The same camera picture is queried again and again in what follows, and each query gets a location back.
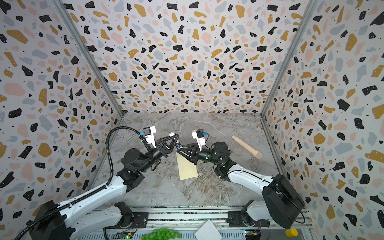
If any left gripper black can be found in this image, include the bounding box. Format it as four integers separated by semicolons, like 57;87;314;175
138;134;177;174

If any cream yellow envelope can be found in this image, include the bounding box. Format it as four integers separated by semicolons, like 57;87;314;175
177;153;199;181

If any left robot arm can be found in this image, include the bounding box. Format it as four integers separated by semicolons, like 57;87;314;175
28;135;179;240

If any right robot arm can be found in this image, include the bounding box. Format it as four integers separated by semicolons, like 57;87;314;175
177;142;305;229

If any green grape bunch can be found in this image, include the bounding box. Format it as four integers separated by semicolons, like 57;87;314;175
141;228;182;240

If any small circuit board right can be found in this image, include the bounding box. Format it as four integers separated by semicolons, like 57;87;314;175
245;230;261;240

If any small circuit board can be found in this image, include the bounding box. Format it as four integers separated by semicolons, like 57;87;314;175
245;230;261;240
115;231;135;240

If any small circuit board left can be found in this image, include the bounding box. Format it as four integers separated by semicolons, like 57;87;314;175
115;231;135;240

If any yellow cylinder object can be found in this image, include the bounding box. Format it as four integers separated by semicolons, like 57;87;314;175
285;229;299;238

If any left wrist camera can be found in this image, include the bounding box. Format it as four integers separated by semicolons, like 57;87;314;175
140;126;157;151

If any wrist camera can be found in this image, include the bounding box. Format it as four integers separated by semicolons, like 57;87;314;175
140;126;157;151
192;129;208;151

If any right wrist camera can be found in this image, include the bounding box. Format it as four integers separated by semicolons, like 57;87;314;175
192;129;208;151

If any wooden stamp handle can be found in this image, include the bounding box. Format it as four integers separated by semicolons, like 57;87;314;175
232;136;263;159

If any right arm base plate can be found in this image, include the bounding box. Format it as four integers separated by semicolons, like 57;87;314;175
226;211;270;228

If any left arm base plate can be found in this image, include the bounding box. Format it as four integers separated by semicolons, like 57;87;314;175
107;212;149;230

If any left aluminium corner post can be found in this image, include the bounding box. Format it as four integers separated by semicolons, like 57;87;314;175
52;1;124;118

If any aluminium corner post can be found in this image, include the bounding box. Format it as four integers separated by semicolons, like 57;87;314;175
260;0;319;119
52;1;124;118

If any black corrugated cable hose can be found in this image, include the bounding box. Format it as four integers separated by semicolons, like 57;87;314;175
13;126;148;240

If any right aluminium corner post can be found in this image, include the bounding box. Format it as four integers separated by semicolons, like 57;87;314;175
260;0;319;119

